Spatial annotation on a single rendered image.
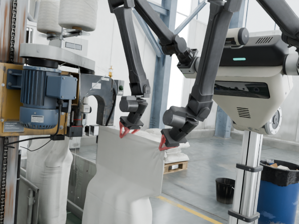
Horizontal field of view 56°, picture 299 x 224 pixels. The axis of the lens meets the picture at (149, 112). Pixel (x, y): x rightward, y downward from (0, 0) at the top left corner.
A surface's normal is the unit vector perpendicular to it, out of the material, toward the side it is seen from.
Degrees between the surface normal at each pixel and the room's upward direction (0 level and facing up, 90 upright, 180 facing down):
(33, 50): 91
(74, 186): 90
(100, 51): 90
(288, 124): 90
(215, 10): 100
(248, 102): 130
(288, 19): 119
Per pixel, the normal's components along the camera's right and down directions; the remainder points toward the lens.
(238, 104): -0.61, 0.62
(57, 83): -0.37, 0.03
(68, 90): 0.93, 0.11
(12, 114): 0.69, 0.11
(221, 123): -0.71, -0.02
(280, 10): 0.34, 0.57
